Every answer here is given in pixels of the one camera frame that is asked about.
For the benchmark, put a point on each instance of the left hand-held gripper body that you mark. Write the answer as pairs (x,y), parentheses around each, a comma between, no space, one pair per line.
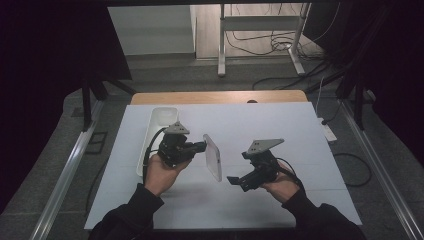
(173,148)

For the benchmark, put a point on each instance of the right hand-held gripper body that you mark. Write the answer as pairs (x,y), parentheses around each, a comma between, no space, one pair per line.
(261,166)

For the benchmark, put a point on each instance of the iridescent pink phone case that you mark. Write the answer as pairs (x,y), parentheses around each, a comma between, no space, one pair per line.
(213,158)

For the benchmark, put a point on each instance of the white plastic storage bin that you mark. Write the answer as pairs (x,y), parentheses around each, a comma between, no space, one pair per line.
(160,116)

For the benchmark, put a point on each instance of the person's left hand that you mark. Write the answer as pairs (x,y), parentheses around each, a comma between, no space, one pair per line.
(161,176)

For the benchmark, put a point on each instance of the person's right hand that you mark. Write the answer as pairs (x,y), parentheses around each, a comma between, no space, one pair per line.
(281,190)

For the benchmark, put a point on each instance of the wooden table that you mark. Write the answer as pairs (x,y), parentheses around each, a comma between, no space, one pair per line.
(200,97)

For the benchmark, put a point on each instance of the white table cover board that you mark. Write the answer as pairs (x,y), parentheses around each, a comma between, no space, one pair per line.
(266,120)

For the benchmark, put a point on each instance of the white power strip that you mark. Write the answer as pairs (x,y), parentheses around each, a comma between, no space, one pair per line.
(329,131)

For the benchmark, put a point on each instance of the black metal stand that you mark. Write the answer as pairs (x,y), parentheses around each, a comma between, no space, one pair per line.
(359,106)
(87,106)

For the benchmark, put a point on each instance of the white cabinet panel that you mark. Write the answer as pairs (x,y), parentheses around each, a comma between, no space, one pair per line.
(150,30)

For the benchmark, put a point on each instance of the white metal desk frame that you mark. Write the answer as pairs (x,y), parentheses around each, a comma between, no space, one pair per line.
(221,43)

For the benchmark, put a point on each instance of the aluminium frame rail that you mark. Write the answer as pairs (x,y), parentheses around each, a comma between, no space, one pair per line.
(380,173)
(63,180)

